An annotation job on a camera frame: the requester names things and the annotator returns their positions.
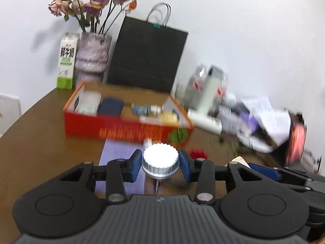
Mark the purple glass vase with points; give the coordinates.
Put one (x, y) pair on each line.
(92, 56)

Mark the white and yellow plush sheep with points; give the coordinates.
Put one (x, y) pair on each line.
(167, 118)

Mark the white milk carton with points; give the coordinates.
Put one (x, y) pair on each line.
(67, 61)

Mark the translucent plastic box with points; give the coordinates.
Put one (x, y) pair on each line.
(88, 103)

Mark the clear water bottle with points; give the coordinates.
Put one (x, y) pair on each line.
(221, 87)
(195, 86)

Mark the purple woven cloth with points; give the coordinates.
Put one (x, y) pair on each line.
(116, 150)

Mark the black paper bag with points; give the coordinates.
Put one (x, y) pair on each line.
(147, 56)

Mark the white printed papers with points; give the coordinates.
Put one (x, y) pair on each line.
(271, 119)

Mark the wooden desktop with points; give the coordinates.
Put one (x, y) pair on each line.
(38, 144)

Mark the white round speaker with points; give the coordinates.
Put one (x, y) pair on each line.
(230, 99)

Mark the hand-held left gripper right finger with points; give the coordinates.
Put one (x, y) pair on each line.
(184, 166)

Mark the cream small box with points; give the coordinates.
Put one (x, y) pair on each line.
(240, 161)

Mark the white tin box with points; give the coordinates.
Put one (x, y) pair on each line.
(229, 118)

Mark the black green neckband earphones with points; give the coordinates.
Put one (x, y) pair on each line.
(233, 148)

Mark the purple tissue pack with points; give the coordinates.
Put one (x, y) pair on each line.
(251, 120)

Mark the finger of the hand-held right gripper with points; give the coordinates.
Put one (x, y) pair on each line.
(264, 171)

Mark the navy zipper pouch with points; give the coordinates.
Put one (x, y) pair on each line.
(110, 106)

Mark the orange round spool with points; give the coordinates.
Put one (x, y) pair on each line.
(295, 144)

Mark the red fabric flower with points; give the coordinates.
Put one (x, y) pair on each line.
(199, 154)

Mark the red cardboard box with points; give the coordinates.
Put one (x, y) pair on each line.
(121, 129)

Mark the painted print pouch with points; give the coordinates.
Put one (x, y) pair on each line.
(141, 109)

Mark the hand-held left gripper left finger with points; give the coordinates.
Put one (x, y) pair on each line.
(135, 165)

